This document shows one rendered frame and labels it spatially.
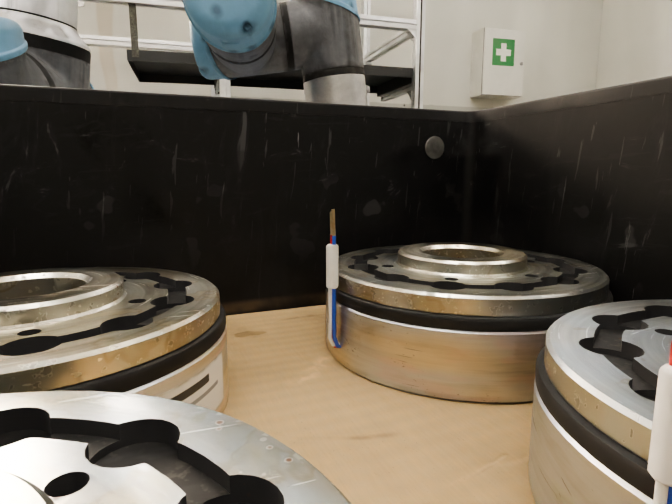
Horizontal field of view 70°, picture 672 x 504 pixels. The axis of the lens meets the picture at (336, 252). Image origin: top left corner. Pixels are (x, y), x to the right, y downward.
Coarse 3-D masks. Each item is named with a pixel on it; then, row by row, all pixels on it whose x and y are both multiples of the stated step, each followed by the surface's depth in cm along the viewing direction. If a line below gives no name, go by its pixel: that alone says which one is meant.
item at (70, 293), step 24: (0, 288) 14; (24, 288) 14; (48, 288) 14; (72, 288) 14; (96, 288) 12; (120, 288) 13; (0, 312) 11; (24, 312) 11; (48, 312) 11; (72, 312) 12
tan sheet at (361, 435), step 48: (240, 336) 20; (288, 336) 20; (240, 384) 15; (288, 384) 15; (336, 384) 15; (288, 432) 12; (336, 432) 12; (384, 432) 12; (432, 432) 12; (480, 432) 12; (528, 432) 12; (336, 480) 10; (384, 480) 10; (432, 480) 10; (480, 480) 10; (528, 480) 10
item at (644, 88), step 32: (0, 96) 18; (32, 96) 18; (64, 96) 19; (96, 96) 19; (128, 96) 20; (160, 96) 20; (192, 96) 21; (576, 96) 20; (608, 96) 19; (640, 96) 18
